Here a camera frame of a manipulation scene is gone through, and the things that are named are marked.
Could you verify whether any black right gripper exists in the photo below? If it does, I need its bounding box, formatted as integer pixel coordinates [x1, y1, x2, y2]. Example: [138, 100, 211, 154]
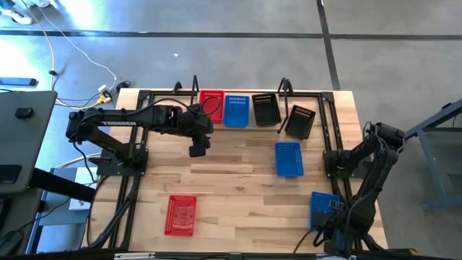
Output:
[323, 200, 357, 254]

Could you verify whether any blue plastic basket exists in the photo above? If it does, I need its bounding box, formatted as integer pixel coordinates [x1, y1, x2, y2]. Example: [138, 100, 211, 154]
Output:
[309, 191, 343, 232]
[274, 141, 305, 178]
[222, 95, 250, 129]

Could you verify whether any red plastic basket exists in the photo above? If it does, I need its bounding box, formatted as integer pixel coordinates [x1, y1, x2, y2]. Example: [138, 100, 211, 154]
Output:
[164, 195, 198, 238]
[199, 90, 225, 124]

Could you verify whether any black plastic basket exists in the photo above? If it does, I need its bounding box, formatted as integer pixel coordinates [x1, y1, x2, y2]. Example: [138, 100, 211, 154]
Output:
[284, 104, 317, 141]
[251, 93, 282, 127]

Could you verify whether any white power strip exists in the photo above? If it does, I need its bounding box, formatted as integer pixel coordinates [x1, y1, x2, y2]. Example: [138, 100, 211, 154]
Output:
[97, 84, 113, 100]

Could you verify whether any blue-grey metal cart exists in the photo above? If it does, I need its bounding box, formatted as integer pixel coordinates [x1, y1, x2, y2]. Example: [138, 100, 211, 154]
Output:
[396, 97, 462, 212]

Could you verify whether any white floor box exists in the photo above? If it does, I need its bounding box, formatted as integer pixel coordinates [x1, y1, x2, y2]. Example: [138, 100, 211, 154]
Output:
[68, 166, 99, 212]

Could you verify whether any black slanted floor beam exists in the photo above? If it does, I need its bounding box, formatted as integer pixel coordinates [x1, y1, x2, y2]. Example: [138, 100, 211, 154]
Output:
[30, 168, 97, 202]

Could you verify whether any grey desk top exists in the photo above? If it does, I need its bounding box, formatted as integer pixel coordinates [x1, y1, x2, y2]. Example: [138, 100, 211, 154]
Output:
[0, 90, 58, 194]

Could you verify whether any small black desk device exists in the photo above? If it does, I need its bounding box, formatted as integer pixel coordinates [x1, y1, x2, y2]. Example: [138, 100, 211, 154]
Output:
[14, 107, 35, 119]

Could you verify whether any dark flat floor bar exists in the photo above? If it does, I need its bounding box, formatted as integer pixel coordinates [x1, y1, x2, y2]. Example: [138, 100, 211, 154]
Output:
[0, 77, 39, 87]

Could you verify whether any dark grey cabinet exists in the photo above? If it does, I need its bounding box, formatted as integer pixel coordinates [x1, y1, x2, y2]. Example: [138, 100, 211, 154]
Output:
[0, 187, 43, 254]

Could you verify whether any person's shoe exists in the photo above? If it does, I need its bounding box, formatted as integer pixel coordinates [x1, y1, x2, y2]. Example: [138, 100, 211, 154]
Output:
[0, 7, 34, 26]

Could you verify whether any black computer mouse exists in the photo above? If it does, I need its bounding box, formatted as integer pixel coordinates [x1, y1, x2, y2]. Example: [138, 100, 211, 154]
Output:
[0, 230, 25, 256]

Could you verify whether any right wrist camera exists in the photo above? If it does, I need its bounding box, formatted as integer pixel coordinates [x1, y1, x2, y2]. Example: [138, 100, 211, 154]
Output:
[312, 212, 330, 229]

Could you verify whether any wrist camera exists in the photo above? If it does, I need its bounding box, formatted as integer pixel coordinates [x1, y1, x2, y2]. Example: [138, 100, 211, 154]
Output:
[312, 212, 330, 229]
[188, 138, 212, 158]

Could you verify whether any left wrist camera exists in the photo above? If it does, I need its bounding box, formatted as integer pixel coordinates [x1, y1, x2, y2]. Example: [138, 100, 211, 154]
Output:
[188, 138, 212, 158]

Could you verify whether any silver bracket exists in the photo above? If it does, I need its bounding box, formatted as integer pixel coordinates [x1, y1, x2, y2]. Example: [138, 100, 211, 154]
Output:
[316, 253, 357, 260]
[114, 252, 156, 260]

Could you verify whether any wooden shelf with black frame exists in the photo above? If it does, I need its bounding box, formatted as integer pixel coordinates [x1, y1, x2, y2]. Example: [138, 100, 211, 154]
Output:
[189, 74, 294, 134]

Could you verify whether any black cable bundle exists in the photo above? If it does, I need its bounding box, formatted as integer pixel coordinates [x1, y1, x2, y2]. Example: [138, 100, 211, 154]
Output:
[86, 175, 142, 251]
[331, 176, 385, 253]

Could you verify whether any black aluminium table frame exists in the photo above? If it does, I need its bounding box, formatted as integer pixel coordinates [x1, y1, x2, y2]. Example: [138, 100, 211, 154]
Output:
[86, 89, 389, 254]

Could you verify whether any white floor cable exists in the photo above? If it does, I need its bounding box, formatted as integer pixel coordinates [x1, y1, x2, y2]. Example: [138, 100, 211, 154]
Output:
[34, 1, 118, 91]

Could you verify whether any yellow floor cable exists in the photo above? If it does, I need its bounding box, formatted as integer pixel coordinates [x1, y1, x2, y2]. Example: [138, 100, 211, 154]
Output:
[19, 0, 109, 110]

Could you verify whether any black rig frame bar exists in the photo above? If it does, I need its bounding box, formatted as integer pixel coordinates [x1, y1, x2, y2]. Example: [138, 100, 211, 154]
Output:
[0, 248, 462, 260]

